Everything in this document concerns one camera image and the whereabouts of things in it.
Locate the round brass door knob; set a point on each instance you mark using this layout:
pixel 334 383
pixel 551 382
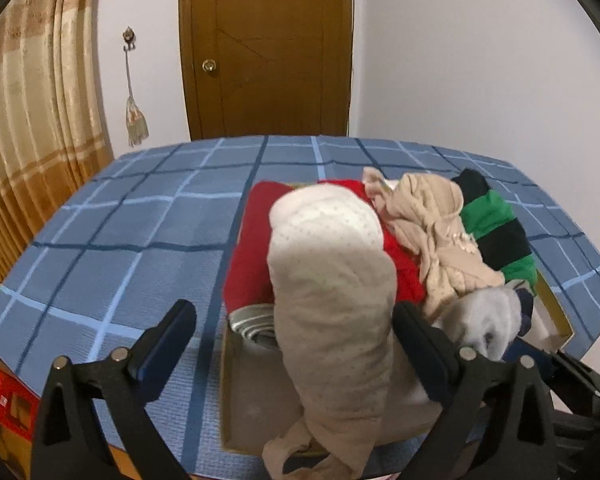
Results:
pixel 209 65

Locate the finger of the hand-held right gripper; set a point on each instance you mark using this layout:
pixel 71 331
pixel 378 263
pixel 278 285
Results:
pixel 577 374

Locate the beige curtain tassel tieback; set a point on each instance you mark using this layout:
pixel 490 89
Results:
pixel 136 120

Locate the dark red underwear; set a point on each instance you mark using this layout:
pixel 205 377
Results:
pixel 250 260

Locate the metal wall hook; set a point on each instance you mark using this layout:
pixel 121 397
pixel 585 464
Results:
pixel 128 37

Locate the red plastic stool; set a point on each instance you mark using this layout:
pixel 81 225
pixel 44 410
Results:
pixel 5 400

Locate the tan beige underwear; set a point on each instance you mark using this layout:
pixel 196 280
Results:
pixel 430 210

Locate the green black striped sock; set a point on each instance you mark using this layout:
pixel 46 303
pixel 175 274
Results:
pixel 490 215

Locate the bright red underwear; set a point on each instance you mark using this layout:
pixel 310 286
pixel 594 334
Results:
pixel 405 270

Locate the cream dotted sock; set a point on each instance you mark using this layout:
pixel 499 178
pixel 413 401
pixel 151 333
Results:
pixel 330 310

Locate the grey striped sock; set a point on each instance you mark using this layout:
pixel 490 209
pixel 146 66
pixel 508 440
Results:
pixel 252 317

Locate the brown wooden door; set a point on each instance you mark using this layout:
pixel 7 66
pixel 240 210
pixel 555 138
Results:
pixel 265 35

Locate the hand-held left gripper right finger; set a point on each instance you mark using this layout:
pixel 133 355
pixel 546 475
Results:
pixel 422 350

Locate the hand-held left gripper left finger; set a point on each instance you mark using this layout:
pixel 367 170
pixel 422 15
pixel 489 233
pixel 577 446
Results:
pixel 167 347

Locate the shallow gold cardboard box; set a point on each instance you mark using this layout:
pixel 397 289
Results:
pixel 250 400

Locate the beige patterned curtain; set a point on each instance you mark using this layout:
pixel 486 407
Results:
pixel 30 110

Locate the blue plaid tablecloth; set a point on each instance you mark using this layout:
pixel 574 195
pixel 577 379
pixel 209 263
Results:
pixel 105 270

